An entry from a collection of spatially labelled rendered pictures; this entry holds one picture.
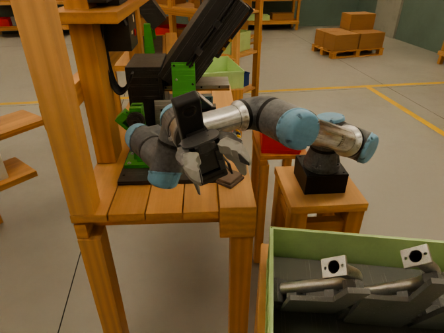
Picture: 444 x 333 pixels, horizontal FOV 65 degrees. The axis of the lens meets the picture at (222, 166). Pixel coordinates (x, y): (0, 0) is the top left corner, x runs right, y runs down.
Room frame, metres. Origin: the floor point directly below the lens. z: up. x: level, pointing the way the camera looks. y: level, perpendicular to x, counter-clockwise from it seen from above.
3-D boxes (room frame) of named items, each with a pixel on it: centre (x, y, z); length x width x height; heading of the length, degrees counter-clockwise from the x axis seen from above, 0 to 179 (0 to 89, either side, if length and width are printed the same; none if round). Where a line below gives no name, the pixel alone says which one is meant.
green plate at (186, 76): (1.71, 0.19, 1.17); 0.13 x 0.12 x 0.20; 3
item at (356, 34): (7.59, -2.63, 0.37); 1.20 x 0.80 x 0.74; 106
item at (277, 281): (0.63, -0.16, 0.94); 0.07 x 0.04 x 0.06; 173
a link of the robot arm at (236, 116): (0.93, 0.04, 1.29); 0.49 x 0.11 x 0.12; 126
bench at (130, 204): (1.78, 0.25, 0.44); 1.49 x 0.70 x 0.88; 3
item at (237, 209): (1.79, -0.03, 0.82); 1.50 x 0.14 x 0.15; 3
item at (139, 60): (1.88, 0.40, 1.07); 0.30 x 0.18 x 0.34; 3
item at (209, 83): (1.86, 0.16, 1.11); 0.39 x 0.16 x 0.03; 93
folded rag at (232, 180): (1.22, -0.03, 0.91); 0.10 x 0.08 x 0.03; 143
